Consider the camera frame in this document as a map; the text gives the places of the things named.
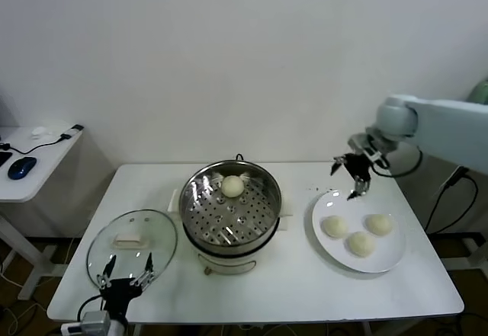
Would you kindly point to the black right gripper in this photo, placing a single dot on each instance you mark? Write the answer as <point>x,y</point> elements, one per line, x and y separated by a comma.
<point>358,166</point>

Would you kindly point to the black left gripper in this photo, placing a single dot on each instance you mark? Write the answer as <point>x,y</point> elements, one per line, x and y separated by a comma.
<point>120,292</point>

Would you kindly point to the round glass pot lid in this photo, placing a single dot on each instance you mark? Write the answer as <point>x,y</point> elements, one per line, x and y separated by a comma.
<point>156,229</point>

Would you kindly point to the white steamed baozi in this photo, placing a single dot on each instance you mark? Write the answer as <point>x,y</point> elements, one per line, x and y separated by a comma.
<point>334,226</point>
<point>360,244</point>
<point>378,224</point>
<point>232,186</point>

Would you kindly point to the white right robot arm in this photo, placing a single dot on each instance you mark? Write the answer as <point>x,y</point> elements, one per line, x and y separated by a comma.
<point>450,122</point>

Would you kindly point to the stainless steel steamer pot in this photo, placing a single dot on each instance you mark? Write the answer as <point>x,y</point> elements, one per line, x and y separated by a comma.
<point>228,265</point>

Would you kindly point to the perforated steel steamer basket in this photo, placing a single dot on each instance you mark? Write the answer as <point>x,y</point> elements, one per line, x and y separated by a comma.
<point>228,218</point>

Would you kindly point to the dark crumb scatter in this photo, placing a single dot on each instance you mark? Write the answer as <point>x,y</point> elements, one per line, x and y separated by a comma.
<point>322,189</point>

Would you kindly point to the large white plate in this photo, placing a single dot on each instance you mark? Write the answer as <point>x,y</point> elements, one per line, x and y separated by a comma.
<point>381,260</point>

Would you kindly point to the white side desk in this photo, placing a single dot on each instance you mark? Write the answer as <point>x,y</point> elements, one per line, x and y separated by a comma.
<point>45,160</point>

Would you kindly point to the blue computer mouse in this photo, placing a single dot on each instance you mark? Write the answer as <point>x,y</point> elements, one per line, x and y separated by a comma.
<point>23,167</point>

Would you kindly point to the white crumpled tissue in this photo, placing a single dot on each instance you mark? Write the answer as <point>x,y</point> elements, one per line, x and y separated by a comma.
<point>41,132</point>

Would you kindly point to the black keyboard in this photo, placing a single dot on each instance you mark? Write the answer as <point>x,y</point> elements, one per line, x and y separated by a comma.
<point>4,157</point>

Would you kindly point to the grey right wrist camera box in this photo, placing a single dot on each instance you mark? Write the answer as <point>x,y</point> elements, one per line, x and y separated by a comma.
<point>371,153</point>

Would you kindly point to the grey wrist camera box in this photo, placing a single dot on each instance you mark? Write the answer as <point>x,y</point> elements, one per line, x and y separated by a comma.
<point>93,319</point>
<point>371,153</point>

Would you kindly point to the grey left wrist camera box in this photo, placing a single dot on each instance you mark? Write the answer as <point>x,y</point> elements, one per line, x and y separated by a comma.
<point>93,319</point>

